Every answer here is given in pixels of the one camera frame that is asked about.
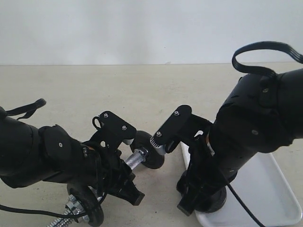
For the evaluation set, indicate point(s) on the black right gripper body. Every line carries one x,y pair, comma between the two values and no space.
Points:
212,164

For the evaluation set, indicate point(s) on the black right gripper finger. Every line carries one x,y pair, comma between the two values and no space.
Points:
189,201

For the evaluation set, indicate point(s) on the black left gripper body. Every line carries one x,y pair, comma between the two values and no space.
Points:
103,168

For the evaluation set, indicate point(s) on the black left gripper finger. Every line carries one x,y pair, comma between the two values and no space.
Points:
128,191

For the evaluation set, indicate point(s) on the black far-end weight plate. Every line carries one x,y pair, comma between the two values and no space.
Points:
153,159

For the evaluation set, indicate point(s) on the chrome star collar nut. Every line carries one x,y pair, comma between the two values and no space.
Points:
74,206

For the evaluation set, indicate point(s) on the chrome dumbbell bar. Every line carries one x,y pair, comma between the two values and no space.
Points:
132,161

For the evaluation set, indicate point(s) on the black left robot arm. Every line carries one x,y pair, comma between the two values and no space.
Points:
29,155

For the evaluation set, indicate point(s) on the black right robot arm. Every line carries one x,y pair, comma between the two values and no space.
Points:
260,115

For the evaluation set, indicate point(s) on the white rectangular tray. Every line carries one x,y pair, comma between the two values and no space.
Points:
262,186

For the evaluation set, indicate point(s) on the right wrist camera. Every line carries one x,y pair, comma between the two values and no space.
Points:
181,126

